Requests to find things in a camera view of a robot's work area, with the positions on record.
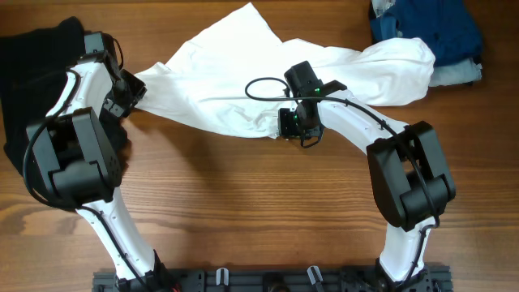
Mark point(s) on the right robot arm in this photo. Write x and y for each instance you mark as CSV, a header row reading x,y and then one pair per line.
x,y
410,178

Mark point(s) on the black garment under blue stack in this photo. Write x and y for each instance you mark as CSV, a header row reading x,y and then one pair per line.
x,y
371,15

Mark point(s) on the white t-shirt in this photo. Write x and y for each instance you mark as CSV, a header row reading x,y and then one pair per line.
x,y
226,79

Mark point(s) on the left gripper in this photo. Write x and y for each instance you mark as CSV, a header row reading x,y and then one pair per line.
x,y
139,90

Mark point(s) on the folded light blue jeans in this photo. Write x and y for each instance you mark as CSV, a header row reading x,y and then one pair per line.
x,y
458,73

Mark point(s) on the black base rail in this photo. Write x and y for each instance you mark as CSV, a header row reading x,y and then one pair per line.
x,y
347,279

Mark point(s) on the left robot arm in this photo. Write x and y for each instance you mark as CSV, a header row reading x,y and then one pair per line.
x,y
80,168

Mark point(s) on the folded dark blue garment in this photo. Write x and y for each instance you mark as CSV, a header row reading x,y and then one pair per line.
x,y
438,28

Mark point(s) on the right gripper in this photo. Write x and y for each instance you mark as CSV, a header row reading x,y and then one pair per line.
x,y
286,122

